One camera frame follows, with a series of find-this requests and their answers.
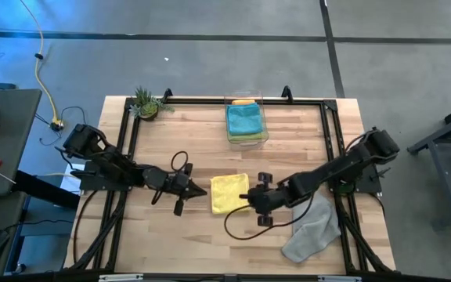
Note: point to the black power adapter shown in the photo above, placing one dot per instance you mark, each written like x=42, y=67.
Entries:
x=57, y=126

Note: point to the silver table bracket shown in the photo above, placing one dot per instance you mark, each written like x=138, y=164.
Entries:
x=120, y=277
x=339, y=279

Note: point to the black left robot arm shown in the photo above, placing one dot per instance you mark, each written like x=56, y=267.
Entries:
x=108, y=160

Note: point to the white paper sheet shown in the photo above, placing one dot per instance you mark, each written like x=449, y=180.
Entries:
x=67, y=184

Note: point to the dark low desk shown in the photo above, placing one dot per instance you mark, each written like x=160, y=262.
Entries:
x=2, y=211

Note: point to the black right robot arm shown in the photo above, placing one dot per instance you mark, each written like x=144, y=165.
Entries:
x=347, y=164

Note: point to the black aluminium table frame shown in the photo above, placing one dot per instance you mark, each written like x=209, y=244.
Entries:
x=210, y=101

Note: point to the black rectangular bar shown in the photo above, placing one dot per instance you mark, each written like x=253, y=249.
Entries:
x=45, y=190

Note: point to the yellow microfiber towel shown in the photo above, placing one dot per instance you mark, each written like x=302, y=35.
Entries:
x=229, y=194

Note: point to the orange microfiber towel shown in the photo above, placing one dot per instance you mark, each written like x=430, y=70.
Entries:
x=243, y=102

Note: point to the grey microfiber towel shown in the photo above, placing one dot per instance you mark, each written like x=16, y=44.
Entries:
x=311, y=235

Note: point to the potted succulent plant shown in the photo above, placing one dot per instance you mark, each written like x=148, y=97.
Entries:
x=147, y=109

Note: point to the clear plastic bin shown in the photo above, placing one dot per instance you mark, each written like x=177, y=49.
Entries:
x=249, y=147

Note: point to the grey side desk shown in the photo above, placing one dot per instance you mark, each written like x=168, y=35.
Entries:
x=10, y=129

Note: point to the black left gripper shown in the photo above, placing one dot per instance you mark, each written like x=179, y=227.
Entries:
x=176, y=184

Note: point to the teal microfiber towel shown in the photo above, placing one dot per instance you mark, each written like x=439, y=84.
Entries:
x=245, y=119

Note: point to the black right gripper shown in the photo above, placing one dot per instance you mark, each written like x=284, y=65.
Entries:
x=268, y=196

